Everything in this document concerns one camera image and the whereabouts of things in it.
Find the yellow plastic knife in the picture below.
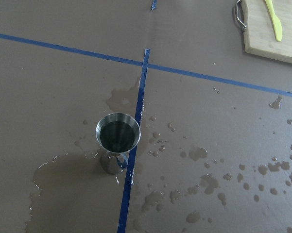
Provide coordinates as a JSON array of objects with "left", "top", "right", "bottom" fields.
[{"left": 265, "top": 0, "right": 283, "bottom": 42}]

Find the bamboo cutting board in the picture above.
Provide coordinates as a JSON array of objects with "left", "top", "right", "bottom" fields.
[{"left": 235, "top": 0, "right": 292, "bottom": 64}]

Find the steel jigger cup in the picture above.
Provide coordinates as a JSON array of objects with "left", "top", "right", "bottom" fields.
[{"left": 95, "top": 113, "right": 141, "bottom": 175}]

